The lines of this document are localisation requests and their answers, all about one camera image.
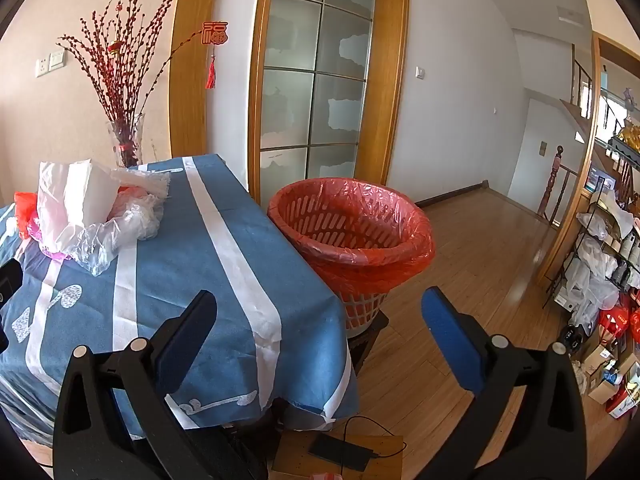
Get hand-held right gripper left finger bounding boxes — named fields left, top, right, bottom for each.
left=52, top=289, right=266, bottom=480

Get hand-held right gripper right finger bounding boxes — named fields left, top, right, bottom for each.
left=421, top=286, right=587, bottom=480

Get pink plastic bag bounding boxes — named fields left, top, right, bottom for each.
left=27, top=220, right=71, bottom=262

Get red plastic bag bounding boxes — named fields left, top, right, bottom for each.
left=14, top=191, right=42, bottom=241

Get large white plastic bag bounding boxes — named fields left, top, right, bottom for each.
left=37, top=158, right=126, bottom=256

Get clear plastic bag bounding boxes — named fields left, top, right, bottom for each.
left=111, top=166, right=173, bottom=200
left=72, top=194, right=165, bottom=277

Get blue white striped tablecloth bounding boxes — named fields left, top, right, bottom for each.
left=0, top=154, right=362, bottom=441

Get dark wooden stool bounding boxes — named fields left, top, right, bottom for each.
left=345, top=310, right=390, bottom=376

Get black power bank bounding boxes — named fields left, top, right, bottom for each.
left=307, top=434, right=376, bottom=472

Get cardboard boxes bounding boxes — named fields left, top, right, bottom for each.
left=582, top=345, right=640, bottom=418

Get wooden board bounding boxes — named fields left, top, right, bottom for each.
left=272, top=430, right=405, bottom=480

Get red gift bags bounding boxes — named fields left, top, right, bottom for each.
left=597, top=305, right=640, bottom=346

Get glass vase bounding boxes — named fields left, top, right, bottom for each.
left=105, top=112, right=147, bottom=168

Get red berry branches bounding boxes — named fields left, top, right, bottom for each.
left=56, top=0, right=201, bottom=131

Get golden ornament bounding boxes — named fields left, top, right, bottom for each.
left=612, top=125, right=640, bottom=153

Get frosted glass panel door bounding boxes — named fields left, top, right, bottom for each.
left=259, top=0, right=377, bottom=200

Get stair railing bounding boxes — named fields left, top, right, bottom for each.
left=572, top=42, right=597, bottom=116

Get red hanging ornament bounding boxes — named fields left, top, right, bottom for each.
left=201, top=21, right=229, bottom=90

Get black cable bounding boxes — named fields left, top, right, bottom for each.
left=340, top=415, right=407, bottom=480

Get black wire shelf rack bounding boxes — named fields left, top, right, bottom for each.
left=542, top=85, right=640, bottom=321

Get wooden newel post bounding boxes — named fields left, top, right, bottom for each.
left=537, top=144, right=565, bottom=218

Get wooden doorway frame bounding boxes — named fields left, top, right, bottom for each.
left=537, top=32, right=618, bottom=286

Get wooden door frame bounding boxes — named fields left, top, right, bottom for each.
left=167, top=0, right=412, bottom=201

